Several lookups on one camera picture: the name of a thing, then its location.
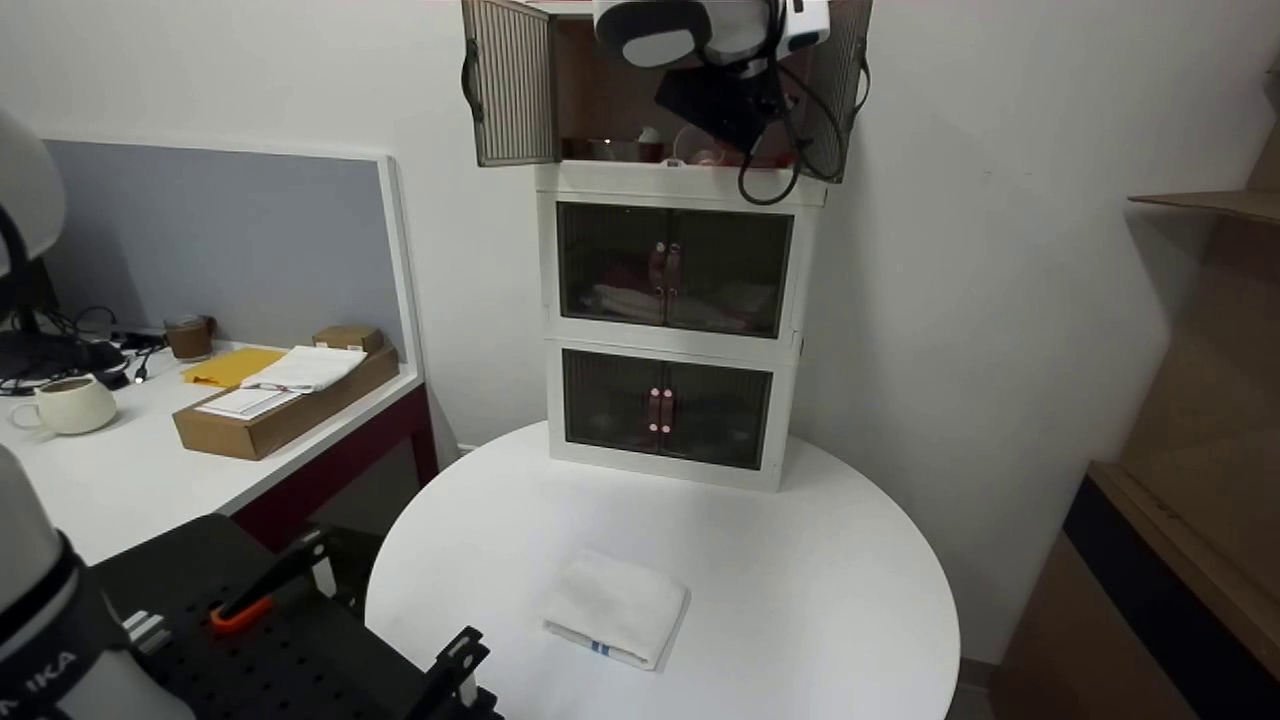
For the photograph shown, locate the small brown cup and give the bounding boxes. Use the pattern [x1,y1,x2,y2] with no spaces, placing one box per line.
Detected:
[163,313,222,365]

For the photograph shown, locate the smoked transparent cabinet door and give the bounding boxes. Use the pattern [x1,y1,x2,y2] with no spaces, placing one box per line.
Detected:
[462,0,559,172]

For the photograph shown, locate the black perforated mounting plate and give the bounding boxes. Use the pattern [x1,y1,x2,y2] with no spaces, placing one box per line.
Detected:
[85,511,511,720]

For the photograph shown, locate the black desk cables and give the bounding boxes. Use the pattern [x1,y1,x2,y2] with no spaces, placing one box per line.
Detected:
[0,317,171,399]

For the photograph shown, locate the white bowl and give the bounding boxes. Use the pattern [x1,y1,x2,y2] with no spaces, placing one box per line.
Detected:
[4,369,123,445]

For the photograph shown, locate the large plain cardboard box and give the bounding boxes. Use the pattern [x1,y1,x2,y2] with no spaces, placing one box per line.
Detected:
[1115,126,1280,565]

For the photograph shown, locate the yellow envelope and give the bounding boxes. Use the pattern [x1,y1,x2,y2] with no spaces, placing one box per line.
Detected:
[175,339,292,396]

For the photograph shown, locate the white desk dark red front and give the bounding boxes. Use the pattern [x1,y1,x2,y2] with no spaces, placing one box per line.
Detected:
[0,338,446,570]

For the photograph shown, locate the white framed grey partition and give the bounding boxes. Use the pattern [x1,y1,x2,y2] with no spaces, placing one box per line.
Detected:
[36,135,433,405]

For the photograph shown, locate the flat open cardboard box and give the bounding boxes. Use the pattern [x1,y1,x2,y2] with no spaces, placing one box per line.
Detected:
[170,339,405,463]

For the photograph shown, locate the black clamp orange handle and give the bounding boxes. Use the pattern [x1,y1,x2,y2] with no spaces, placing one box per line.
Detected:
[203,530,345,642]
[405,625,499,720]

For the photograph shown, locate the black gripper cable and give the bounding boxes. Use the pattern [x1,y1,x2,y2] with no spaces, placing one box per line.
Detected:
[733,57,814,214]

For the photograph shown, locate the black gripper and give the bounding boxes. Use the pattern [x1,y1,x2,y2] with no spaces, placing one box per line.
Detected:
[652,59,785,159]

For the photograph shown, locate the white three-tier storage cabinet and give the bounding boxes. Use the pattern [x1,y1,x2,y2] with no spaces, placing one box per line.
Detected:
[537,0,833,496]

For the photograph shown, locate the cardboard box with black band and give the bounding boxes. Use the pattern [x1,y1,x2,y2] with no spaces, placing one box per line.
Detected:
[987,457,1280,720]

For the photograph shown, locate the small brown box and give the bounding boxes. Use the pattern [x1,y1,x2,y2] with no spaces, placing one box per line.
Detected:
[310,320,391,362]

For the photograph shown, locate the white folded cloth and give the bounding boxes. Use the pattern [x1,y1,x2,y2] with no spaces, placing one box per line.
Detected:
[537,549,697,675]

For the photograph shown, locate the white paper stack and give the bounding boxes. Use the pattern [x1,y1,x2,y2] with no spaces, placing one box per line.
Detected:
[198,339,374,424]

